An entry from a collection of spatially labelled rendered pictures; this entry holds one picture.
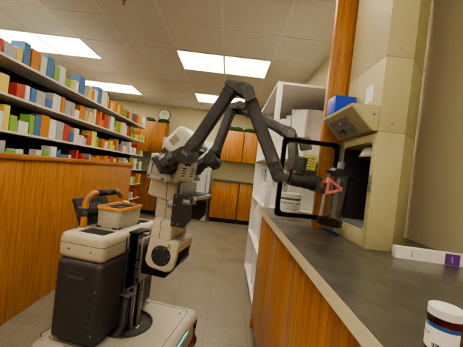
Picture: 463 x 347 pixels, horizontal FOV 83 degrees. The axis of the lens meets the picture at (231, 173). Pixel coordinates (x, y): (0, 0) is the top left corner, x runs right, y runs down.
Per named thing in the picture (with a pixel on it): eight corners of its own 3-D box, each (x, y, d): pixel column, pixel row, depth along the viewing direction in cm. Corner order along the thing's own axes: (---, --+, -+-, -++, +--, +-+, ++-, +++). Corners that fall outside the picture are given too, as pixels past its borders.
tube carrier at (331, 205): (336, 222, 116) (346, 175, 116) (347, 227, 106) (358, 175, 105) (312, 217, 116) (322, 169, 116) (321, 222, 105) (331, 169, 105)
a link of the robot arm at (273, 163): (242, 94, 120) (238, 87, 109) (253, 89, 119) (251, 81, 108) (274, 183, 117) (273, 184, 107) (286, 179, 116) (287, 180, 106)
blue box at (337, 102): (345, 120, 134) (347, 102, 134) (355, 116, 124) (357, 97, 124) (326, 118, 134) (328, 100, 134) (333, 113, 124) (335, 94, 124)
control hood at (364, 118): (342, 140, 137) (344, 121, 136) (377, 131, 104) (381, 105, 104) (320, 138, 136) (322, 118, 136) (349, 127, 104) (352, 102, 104)
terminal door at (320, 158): (331, 221, 135) (340, 143, 135) (273, 215, 132) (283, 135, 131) (331, 220, 136) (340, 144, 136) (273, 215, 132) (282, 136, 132)
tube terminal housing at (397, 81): (379, 235, 137) (397, 88, 137) (426, 255, 105) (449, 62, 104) (332, 230, 137) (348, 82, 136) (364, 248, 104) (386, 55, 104)
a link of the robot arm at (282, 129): (239, 114, 171) (233, 105, 162) (244, 107, 171) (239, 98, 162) (294, 145, 150) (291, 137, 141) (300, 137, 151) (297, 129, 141)
